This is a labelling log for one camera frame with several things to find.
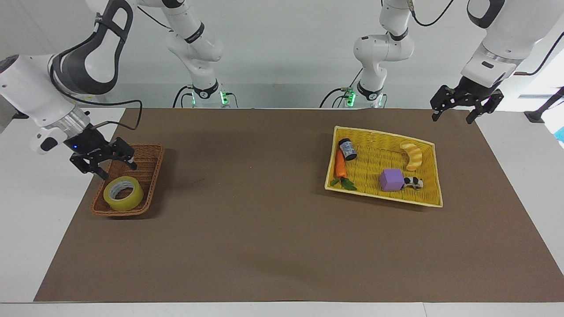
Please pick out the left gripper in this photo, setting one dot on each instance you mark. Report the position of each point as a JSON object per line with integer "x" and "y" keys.
{"x": 476, "y": 88}

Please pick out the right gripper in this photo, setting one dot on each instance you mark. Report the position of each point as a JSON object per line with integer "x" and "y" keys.
{"x": 88, "y": 141}

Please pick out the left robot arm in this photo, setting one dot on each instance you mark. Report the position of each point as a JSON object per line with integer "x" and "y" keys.
{"x": 502, "y": 39}

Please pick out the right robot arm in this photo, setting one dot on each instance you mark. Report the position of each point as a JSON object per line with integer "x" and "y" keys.
{"x": 33, "y": 90}

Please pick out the brown wicker basket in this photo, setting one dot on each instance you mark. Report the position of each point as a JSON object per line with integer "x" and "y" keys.
{"x": 145, "y": 165}

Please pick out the yellow tape roll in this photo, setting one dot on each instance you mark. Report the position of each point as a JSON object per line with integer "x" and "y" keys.
{"x": 131, "y": 199}

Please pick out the yellow woven basket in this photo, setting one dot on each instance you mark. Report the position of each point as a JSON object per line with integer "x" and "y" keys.
{"x": 374, "y": 160}

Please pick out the yellow toy bread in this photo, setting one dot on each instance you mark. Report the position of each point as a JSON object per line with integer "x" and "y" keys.
{"x": 414, "y": 156}

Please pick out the black stand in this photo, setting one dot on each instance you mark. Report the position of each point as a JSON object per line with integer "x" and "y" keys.
{"x": 544, "y": 109}

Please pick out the black and white toy cow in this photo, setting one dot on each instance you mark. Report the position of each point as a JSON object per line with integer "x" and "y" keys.
{"x": 413, "y": 182}

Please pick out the purple cube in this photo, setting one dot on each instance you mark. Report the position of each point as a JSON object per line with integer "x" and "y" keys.
{"x": 391, "y": 179}

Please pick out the small dark can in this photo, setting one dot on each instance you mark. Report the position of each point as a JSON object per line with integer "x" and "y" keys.
{"x": 348, "y": 149}

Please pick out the orange toy carrot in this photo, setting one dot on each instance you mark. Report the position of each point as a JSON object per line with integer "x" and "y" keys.
{"x": 340, "y": 166}

